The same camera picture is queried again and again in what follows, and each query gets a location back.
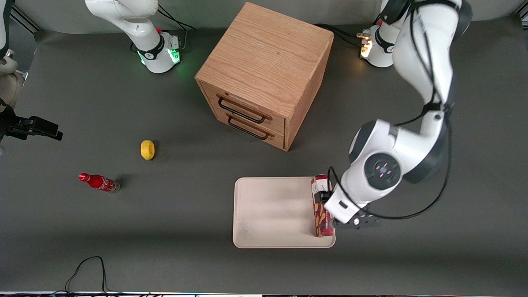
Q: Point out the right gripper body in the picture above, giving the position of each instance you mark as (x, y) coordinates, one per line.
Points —
(18, 125)

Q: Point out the red cookie box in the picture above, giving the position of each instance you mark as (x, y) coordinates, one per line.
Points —
(319, 214)

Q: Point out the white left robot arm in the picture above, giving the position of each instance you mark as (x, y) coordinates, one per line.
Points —
(425, 62)

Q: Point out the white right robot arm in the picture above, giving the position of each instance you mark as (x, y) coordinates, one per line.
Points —
(123, 16)

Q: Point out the cream plastic tray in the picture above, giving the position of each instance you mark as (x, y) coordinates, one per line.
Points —
(272, 212)

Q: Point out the wooden drawer front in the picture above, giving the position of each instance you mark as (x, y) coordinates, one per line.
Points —
(277, 139)
(276, 121)

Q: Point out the red cola bottle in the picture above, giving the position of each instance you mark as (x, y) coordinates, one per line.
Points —
(99, 182)

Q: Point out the yellow lemon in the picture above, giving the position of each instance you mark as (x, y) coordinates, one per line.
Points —
(147, 149)

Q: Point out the wooden drawer cabinet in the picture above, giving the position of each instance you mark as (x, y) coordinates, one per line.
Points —
(268, 57)

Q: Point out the aluminium frame profile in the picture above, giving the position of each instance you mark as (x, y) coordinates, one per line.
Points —
(524, 15)
(24, 20)

